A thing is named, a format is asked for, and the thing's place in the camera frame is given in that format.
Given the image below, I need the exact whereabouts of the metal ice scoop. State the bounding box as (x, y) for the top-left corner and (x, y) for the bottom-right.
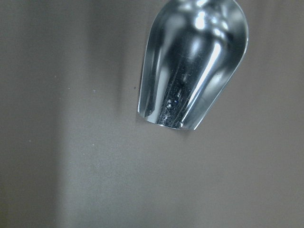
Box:
(138, 0), (248, 130)

